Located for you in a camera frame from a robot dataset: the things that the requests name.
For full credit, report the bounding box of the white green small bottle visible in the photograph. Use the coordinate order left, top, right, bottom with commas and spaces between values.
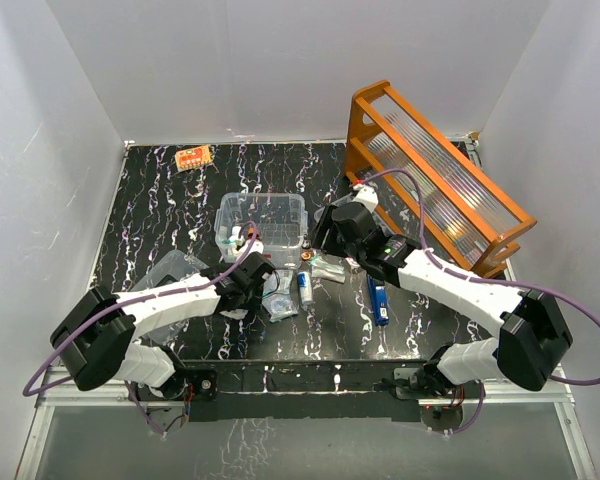
218, 225, 246, 250

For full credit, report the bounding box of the brown orange medicine bottle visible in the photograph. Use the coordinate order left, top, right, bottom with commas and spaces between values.
236, 226, 260, 246

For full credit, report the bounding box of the clear first aid box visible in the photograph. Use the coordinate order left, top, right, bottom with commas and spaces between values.
214, 193, 308, 269

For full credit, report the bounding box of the white blue gauze packet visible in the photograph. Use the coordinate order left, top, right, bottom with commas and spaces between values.
220, 309, 249, 320

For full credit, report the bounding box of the clear tray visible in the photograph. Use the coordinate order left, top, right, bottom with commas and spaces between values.
345, 257, 360, 269

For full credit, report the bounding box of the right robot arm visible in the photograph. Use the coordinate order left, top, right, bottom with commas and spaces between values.
310, 201, 573, 397

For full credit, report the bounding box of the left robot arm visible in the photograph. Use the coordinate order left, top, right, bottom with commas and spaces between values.
50, 252, 275, 399

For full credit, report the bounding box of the clear bag teal header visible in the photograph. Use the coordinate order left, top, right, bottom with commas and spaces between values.
263, 269, 294, 296

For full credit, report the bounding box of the clear bag with tubing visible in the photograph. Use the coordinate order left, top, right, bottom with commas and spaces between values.
262, 294, 298, 323

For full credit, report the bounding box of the white swab packet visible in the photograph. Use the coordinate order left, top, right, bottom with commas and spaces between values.
309, 255, 346, 284

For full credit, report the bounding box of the blue white tube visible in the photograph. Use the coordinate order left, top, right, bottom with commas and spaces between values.
297, 271, 314, 307

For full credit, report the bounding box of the clear box lid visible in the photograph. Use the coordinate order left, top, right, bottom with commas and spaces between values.
131, 250, 208, 345

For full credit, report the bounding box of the blue thermometer case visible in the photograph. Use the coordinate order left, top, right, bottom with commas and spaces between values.
367, 275, 389, 327

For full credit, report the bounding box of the orange wooden shelf rack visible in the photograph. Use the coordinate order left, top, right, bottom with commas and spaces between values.
344, 80, 537, 278

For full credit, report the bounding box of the orange pill blister pack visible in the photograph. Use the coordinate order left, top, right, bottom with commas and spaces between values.
174, 145, 213, 172

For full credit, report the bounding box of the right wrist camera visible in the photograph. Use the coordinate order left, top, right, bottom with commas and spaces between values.
352, 181, 378, 213

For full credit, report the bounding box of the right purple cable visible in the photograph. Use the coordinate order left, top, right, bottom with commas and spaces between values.
359, 167, 600, 436

